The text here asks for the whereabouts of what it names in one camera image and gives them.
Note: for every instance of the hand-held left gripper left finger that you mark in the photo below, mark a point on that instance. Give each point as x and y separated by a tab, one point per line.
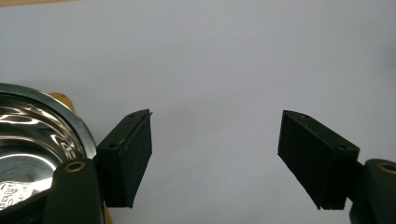
127	161

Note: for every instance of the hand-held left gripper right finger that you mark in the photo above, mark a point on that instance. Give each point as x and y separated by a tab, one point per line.
314	155

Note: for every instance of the stainless steel bowl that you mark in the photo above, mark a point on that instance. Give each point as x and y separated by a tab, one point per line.
34	146

